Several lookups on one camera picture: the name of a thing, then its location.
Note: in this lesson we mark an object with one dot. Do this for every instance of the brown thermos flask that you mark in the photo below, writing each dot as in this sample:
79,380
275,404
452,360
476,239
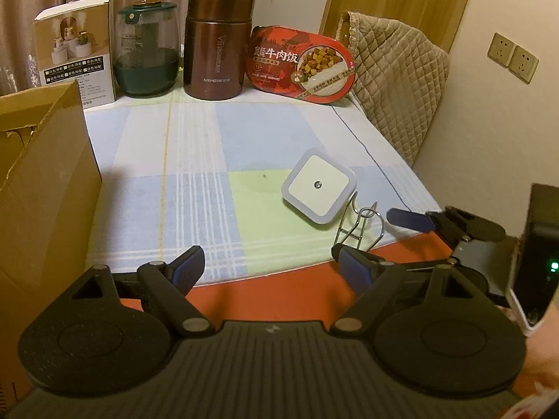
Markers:
216,37

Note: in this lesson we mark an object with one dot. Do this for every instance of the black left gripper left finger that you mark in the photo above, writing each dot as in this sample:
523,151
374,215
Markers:
162,289

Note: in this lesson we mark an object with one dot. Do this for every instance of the red table mat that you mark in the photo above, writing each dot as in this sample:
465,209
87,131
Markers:
316,293

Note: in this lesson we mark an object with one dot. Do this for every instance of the green glass jar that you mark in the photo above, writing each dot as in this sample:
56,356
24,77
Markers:
146,47

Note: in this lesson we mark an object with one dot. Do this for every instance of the quilted beige chair cover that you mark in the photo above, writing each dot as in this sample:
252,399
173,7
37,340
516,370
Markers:
400,77

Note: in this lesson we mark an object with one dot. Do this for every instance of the double wall socket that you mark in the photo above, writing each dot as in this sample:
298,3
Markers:
519,61

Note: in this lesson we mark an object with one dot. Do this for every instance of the person's right hand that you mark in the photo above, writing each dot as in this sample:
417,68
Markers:
537,384

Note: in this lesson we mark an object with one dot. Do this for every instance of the red instant rice box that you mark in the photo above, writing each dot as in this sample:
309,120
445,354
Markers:
299,64

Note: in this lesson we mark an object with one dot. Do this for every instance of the checkered tablecloth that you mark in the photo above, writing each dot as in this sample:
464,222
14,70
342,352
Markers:
178,172

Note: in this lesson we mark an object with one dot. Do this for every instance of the white product box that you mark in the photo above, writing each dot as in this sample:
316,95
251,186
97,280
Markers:
73,42

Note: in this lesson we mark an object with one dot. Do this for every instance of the open cardboard box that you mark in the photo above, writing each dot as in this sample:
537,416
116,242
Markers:
50,182

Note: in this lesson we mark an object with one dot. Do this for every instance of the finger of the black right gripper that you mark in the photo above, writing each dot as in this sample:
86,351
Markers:
417,222

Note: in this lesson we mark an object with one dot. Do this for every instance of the white square night light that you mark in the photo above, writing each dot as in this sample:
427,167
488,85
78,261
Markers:
318,186

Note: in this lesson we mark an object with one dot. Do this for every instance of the metal wire puzzle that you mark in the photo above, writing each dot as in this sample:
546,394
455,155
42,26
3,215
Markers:
363,227

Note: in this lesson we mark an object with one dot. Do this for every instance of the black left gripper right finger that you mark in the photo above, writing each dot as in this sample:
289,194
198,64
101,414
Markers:
376,282

